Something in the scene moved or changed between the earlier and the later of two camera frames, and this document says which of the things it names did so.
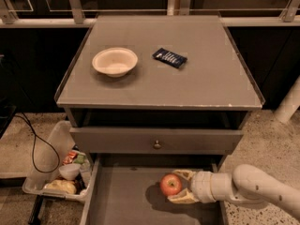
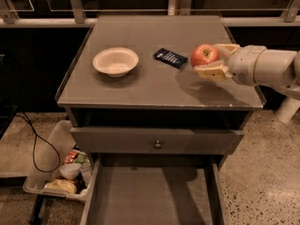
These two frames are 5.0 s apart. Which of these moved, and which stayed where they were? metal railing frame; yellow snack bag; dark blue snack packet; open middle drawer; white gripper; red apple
Moved: red apple; white gripper
Stayed: metal railing frame; open middle drawer; dark blue snack packet; yellow snack bag
